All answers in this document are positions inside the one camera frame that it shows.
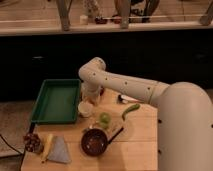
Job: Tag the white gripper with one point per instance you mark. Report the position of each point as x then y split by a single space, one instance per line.
90 93

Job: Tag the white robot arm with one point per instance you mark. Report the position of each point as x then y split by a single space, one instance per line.
184 110

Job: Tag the white paper cup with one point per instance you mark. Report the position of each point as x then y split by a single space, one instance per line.
85 109

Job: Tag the orange bowl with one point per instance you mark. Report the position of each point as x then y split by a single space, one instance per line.
102 90

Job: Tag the green lime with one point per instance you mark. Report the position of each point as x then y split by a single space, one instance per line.
104 120

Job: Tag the green plastic tray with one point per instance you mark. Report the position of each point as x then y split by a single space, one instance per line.
57 102

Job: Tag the green chili pepper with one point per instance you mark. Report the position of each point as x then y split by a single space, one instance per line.
130 109

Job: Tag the dark purple pan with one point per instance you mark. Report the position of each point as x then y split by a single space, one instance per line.
94 142

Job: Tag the grey blue cloth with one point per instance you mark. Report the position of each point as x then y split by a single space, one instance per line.
59 151

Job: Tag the bunch of dark grapes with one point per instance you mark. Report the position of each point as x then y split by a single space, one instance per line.
31 142

